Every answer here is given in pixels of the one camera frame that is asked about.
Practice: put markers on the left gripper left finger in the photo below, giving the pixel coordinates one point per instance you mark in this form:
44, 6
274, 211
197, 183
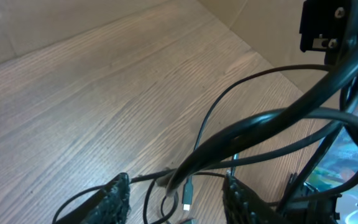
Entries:
109, 205

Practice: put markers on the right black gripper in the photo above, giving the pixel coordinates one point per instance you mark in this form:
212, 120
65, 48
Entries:
329, 26

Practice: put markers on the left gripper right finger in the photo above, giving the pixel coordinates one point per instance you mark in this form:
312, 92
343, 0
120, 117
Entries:
243, 206

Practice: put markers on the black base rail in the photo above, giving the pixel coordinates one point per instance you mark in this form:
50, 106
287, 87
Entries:
319, 211

